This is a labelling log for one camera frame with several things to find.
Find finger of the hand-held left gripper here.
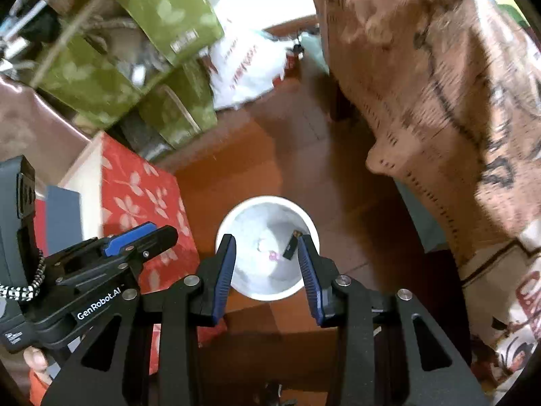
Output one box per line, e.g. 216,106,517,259
122,225,179,264
101,221,156,258

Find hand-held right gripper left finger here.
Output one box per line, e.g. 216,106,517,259
40,233,237,406

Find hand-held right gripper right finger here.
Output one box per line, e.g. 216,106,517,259
296,234,491,406

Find white round bin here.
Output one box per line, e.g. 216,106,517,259
215,196,320,303

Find person's left hand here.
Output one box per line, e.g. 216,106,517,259
23,346,49,375

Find small black stick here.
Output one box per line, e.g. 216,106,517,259
284,229,303,261

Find red floral box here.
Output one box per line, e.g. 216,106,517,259
57,131,229,375

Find orange cloth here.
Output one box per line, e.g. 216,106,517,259
27,368,56,406

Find pink satin cloth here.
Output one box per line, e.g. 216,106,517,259
0,74,92,166

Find white plastic bag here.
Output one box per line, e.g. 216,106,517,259
207,29,293,111

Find cream printed cloth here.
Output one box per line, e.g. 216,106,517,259
460,220,541,395

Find green floral storage boxes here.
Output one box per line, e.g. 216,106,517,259
33,0,141,87

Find brown printed blanket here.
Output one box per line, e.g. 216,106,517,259
300,0,541,282

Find pale green object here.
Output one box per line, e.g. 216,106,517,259
301,33,331,77

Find colourful printed cloth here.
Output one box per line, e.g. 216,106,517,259
479,0,541,58

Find black white braided cord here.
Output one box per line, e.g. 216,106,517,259
0,247,46,302

